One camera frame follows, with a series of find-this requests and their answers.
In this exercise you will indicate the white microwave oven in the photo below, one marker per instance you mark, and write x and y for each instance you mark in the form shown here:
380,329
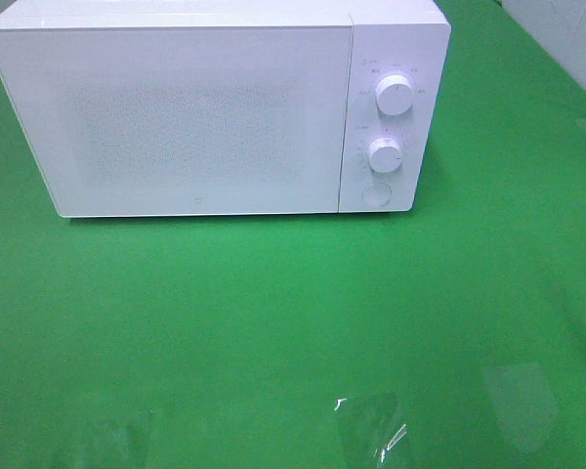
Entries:
407,36

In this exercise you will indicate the round white door button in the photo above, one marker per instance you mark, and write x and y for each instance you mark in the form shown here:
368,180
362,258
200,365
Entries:
377,195

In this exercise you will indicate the white microwave knob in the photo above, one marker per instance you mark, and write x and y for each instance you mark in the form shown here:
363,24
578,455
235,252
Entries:
385,155
394,93

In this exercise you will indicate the white microwave door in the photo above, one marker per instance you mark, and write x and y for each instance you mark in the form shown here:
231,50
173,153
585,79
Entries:
182,121

